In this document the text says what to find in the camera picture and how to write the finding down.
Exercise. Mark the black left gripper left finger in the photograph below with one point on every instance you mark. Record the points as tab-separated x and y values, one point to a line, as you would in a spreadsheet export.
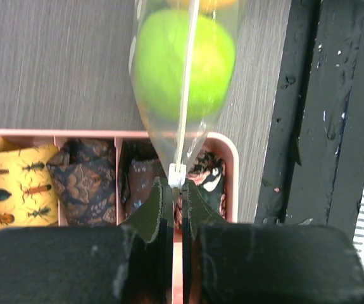
127	263

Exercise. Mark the clear zip top bag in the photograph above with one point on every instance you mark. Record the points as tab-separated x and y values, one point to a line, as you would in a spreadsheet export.
181	64

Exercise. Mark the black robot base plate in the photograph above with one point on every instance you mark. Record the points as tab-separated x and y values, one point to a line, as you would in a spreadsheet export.
314	165

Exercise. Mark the yellow insect print rolled tie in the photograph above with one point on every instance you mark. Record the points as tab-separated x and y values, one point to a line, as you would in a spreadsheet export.
27	194

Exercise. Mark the pink divided organizer tray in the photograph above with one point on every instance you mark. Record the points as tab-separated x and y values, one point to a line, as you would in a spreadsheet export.
217	143

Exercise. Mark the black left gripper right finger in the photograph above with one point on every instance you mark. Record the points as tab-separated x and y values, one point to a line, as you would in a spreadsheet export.
227	262

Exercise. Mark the black pink floral rolled tie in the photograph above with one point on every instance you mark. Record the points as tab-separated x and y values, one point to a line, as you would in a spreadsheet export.
208	174

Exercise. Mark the navy paisley rolled tie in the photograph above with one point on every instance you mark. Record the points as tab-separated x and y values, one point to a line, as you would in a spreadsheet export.
84	175

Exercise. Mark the brown floral rolled tie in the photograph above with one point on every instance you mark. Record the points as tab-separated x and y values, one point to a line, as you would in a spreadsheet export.
138	166

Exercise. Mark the peach fruit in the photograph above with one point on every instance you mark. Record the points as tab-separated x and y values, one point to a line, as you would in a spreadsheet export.
205	4

